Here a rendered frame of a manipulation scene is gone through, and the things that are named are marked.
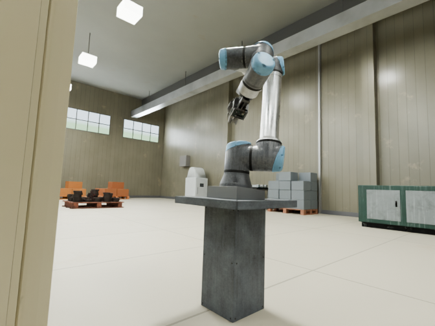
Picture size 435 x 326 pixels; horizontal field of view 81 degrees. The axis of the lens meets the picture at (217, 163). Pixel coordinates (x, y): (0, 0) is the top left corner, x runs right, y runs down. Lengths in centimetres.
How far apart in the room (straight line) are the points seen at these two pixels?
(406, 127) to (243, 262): 702
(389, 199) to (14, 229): 569
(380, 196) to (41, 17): 572
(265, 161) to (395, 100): 702
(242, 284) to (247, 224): 30
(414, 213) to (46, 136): 562
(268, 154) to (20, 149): 127
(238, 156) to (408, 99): 705
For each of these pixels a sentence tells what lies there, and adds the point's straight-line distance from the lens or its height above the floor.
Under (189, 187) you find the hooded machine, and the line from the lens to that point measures 1144.
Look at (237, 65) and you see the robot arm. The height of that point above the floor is 119.
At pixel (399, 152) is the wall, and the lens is 797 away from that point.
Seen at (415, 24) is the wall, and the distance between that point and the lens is 892.
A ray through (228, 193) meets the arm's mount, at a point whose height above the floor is 63.
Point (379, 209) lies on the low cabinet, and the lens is 582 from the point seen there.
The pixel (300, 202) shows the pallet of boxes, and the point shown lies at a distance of 766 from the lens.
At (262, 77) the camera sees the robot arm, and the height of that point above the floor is 109.
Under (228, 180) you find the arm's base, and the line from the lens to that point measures 143.
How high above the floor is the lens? 65
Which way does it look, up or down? 6 degrees up
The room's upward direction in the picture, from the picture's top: 2 degrees clockwise
